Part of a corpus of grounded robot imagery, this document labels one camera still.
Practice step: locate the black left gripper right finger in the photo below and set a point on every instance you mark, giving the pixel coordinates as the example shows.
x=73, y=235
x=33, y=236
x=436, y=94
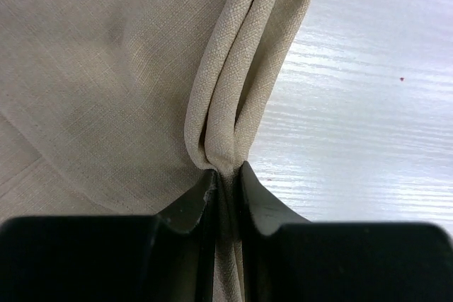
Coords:
x=288, y=258

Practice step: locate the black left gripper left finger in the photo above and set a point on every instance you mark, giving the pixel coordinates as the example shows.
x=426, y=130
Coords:
x=168, y=256

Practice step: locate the beige cloth napkin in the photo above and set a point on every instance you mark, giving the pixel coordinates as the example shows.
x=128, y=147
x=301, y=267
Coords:
x=117, y=106

